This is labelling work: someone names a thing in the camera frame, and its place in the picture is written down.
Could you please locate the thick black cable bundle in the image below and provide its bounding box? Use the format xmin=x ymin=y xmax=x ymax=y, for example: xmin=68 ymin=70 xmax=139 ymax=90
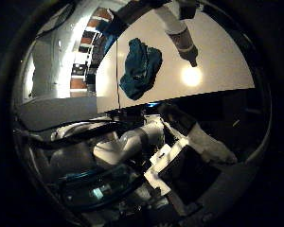
xmin=27 ymin=120 xmax=126 ymax=150

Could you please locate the thin black cable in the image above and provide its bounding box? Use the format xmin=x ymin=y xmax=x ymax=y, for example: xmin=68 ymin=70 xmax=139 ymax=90
xmin=115 ymin=37 xmax=123 ymax=110

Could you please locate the blue cloth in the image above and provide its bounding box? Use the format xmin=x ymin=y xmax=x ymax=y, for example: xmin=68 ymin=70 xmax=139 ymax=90
xmin=118 ymin=37 xmax=164 ymax=101

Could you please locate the storage shelf rack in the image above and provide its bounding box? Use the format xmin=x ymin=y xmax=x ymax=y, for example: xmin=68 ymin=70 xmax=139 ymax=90
xmin=69 ymin=8 xmax=114 ymax=97

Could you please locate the person in dark clothes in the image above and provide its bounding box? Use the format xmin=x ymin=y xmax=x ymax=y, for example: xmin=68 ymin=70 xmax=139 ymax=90
xmin=96 ymin=6 xmax=140 ymax=53

